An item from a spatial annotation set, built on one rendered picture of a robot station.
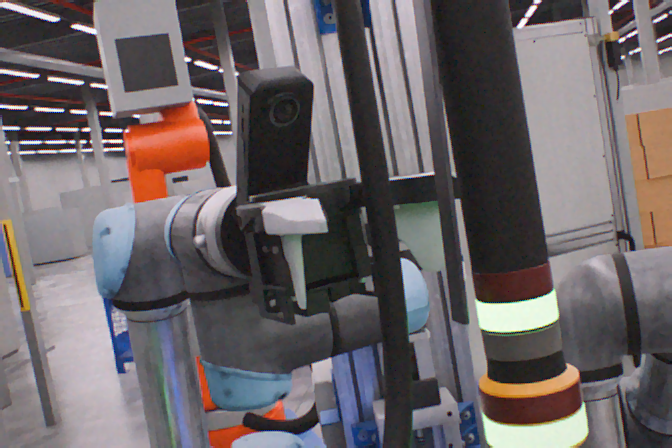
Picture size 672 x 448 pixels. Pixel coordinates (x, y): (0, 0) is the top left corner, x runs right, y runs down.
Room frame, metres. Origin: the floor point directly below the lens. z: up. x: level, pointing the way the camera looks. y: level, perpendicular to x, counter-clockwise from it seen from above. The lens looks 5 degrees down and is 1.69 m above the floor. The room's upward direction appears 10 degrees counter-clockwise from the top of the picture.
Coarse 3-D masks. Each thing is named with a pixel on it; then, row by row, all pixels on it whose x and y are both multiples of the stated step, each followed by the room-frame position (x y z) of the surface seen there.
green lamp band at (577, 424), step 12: (576, 420) 0.29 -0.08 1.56; (492, 432) 0.30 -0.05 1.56; (504, 432) 0.30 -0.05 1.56; (516, 432) 0.29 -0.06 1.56; (528, 432) 0.29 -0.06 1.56; (540, 432) 0.29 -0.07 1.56; (552, 432) 0.29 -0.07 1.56; (564, 432) 0.29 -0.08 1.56; (576, 432) 0.29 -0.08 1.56; (492, 444) 0.31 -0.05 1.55; (504, 444) 0.30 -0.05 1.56; (516, 444) 0.29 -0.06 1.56; (528, 444) 0.29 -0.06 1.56; (540, 444) 0.29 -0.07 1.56; (552, 444) 0.29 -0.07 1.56; (564, 444) 0.29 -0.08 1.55
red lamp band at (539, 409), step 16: (576, 384) 0.30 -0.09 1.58; (496, 400) 0.30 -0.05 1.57; (512, 400) 0.29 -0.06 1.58; (528, 400) 0.29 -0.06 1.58; (544, 400) 0.29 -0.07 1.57; (560, 400) 0.29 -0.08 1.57; (576, 400) 0.30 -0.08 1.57; (496, 416) 0.30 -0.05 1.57; (512, 416) 0.29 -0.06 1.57; (528, 416) 0.29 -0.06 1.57; (544, 416) 0.29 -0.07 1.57; (560, 416) 0.29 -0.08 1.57
